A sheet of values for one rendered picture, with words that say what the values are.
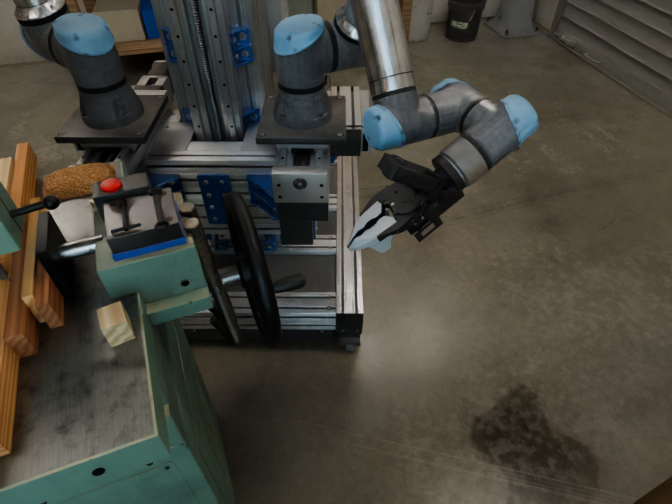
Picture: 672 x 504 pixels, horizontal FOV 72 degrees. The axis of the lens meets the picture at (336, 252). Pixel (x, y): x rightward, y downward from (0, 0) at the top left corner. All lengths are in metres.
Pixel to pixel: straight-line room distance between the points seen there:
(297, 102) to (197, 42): 0.30
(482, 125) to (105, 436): 0.67
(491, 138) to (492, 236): 1.43
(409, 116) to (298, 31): 0.43
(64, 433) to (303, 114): 0.84
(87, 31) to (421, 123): 0.79
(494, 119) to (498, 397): 1.10
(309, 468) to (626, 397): 1.06
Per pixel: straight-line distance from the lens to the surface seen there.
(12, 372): 0.71
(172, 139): 1.41
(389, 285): 1.89
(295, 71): 1.15
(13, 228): 0.73
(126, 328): 0.67
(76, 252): 0.76
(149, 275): 0.72
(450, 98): 0.84
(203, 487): 0.98
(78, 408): 0.66
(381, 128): 0.77
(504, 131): 0.79
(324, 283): 1.61
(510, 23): 4.33
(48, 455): 0.65
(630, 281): 2.24
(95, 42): 1.27
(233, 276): 0.83
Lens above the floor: 1.43
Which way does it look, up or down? 45 degrees down
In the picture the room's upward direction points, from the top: straight up
